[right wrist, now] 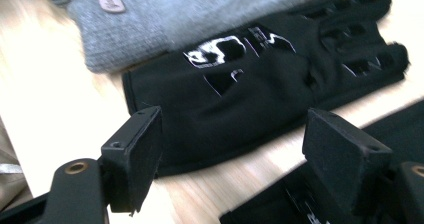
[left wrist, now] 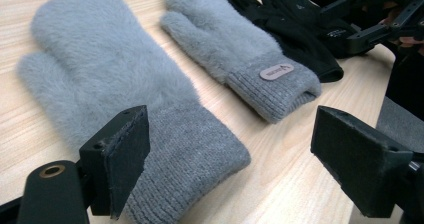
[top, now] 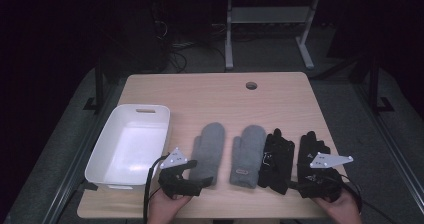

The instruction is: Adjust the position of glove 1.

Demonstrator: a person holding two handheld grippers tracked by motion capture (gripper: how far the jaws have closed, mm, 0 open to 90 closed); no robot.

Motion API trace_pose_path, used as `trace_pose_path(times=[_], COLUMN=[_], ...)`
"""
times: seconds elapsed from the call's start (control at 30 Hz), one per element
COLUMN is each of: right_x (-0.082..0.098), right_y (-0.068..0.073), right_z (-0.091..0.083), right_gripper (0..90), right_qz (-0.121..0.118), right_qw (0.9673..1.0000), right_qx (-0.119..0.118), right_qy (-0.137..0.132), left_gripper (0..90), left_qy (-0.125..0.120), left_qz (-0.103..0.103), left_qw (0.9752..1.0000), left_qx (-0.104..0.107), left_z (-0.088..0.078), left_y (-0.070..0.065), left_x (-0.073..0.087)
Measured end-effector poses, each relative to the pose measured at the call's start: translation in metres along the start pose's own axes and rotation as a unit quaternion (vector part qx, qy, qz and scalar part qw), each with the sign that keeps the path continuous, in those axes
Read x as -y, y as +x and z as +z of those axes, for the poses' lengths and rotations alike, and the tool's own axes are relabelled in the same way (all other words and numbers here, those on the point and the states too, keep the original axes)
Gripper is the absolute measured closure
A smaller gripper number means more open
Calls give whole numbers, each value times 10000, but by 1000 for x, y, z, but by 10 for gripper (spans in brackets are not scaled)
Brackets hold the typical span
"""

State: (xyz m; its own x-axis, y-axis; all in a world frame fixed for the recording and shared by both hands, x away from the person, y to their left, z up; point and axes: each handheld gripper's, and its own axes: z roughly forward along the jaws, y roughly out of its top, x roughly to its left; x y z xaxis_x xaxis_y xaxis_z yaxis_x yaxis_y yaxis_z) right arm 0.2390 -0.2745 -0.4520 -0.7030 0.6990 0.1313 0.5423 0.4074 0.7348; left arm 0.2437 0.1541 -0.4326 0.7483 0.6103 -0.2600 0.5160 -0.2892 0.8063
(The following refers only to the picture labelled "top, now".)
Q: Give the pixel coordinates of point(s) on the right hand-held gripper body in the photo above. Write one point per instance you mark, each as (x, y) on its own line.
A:
(321, 185)

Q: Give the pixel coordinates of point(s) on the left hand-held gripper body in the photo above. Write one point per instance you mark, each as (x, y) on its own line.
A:
(176, 184)

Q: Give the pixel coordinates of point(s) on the plain grey mitten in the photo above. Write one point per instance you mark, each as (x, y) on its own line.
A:
(208, 150)

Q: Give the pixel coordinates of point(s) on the black glove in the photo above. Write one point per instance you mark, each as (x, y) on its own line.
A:
(308, 147)
(278, 160)

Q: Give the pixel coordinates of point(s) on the grey mitten with label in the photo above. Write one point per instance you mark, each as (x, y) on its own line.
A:
(248, 157)

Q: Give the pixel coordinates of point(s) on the white plastic bin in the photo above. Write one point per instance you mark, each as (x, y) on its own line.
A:
(130, 150)

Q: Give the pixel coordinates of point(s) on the person's left hand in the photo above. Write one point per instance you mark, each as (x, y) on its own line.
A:
(165, 210)

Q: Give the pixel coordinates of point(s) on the person's right hand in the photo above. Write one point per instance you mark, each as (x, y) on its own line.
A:
(343, 210)

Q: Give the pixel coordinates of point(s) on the dark computer tower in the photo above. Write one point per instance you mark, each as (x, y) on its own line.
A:
(140, 37)

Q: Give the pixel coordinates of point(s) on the black frame post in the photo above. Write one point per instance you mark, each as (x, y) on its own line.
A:
(99, 84)
(374, 84)

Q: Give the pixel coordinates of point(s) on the grey metal desk frame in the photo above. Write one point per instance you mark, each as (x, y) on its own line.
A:
(266, 14)

